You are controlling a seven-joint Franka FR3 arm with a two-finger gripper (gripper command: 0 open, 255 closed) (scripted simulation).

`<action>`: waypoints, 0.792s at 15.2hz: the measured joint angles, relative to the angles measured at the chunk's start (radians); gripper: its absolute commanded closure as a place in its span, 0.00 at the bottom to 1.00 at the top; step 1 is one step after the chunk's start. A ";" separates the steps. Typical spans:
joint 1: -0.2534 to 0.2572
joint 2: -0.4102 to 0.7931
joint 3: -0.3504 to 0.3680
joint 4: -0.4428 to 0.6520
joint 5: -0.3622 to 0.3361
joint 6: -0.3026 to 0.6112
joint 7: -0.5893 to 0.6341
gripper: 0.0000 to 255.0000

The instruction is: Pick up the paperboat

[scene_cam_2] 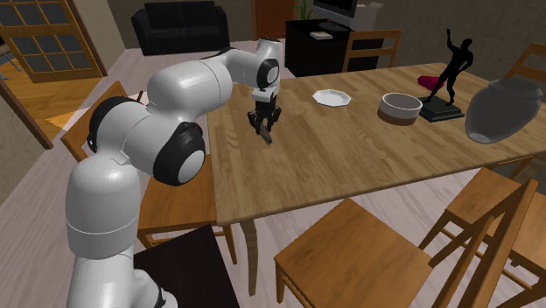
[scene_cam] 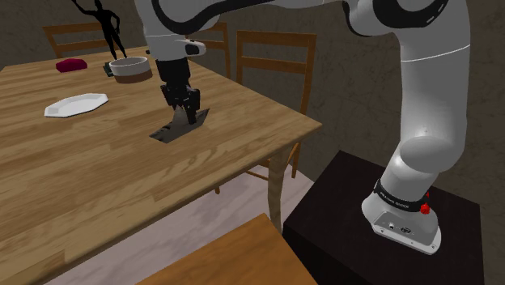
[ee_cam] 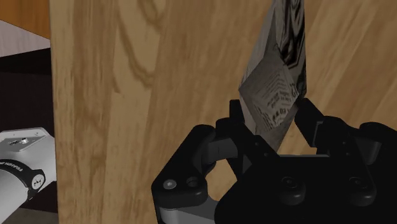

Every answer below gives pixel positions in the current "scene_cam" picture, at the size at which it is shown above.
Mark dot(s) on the black robot stand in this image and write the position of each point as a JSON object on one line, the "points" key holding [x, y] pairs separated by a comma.
{"points": [[335, 221]]}

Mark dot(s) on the black flat tablet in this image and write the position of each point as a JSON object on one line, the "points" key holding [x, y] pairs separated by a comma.
{"points": [[167, 132]]}

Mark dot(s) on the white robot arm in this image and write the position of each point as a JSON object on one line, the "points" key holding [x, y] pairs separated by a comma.
{"points": [[430, 98]]}

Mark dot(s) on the black human figure statue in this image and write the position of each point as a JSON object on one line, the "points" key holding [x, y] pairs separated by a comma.
{"points": [[110, 27]]}

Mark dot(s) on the white bowl with brown base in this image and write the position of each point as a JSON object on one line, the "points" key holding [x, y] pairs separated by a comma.
{"points": [[132, 71]]}

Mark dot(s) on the white octagonal plate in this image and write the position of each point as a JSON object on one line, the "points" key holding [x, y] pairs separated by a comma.
{"points": [[75, 105]]}

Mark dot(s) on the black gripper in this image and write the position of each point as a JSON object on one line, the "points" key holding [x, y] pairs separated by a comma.
{"points": [[173, 77]]}

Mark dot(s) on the small dark green object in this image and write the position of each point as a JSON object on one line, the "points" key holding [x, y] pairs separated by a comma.
{"points": [[106, 69]]}

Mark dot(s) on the wooden dining table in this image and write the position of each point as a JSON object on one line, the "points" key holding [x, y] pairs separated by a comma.
{"points": [[98, 165]]}

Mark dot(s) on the dark red box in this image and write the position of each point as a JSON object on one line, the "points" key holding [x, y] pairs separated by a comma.
{"points": [[71, 65]]}

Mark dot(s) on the wooden chair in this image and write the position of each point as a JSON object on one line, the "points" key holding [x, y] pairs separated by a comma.
{"points": [[276, 39], [219, 43], [71, 33]]}

